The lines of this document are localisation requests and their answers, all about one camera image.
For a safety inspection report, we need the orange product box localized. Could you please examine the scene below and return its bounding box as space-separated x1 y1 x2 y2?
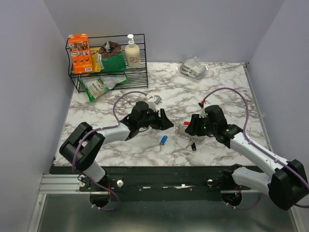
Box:
68 33 94 74

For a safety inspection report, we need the green white snack bag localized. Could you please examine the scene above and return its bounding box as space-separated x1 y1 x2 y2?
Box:
78 73 128 102

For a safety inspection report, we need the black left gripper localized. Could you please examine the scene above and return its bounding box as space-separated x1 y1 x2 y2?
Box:
138 107 174 131

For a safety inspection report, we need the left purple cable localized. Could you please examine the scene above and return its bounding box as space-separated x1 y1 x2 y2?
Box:
71 91 148 212

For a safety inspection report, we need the blue tagged key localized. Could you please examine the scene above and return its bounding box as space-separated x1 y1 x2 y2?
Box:
158 135 168 153

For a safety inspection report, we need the yellow snack bag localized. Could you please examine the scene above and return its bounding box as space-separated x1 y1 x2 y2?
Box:
90 47 101 73

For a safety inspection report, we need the black wire shelf rack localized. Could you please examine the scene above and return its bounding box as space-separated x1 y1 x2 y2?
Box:
66 33 149 92

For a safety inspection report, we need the clear plastic wrapped package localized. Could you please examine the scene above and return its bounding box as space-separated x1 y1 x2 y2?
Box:
180 57 208 80

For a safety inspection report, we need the cream pump soap bottle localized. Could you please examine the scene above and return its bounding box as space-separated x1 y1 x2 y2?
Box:
125 34 140 69

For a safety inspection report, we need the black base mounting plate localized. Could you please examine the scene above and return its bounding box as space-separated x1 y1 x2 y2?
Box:
49 165 264 203

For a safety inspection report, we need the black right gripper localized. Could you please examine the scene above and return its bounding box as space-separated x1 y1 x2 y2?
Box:
184 114 216 136

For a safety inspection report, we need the red handled key organizer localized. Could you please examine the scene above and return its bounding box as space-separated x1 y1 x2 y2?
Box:
175 124 206 144

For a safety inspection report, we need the green brown bag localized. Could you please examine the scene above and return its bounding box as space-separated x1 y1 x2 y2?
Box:
98 41 126 73

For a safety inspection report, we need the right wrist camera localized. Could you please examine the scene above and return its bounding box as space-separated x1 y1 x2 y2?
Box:
198 100 206 118

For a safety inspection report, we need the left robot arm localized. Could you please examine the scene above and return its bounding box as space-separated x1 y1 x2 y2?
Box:
59 101 174 191

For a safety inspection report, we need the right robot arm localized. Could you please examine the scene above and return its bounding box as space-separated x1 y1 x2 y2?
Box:
185 105 309 210

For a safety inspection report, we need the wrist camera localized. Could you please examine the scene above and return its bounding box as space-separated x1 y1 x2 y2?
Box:
198 100 206 118
146 95 162 112

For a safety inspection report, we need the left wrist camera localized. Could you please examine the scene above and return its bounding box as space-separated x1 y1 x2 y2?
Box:
146 95 162 112

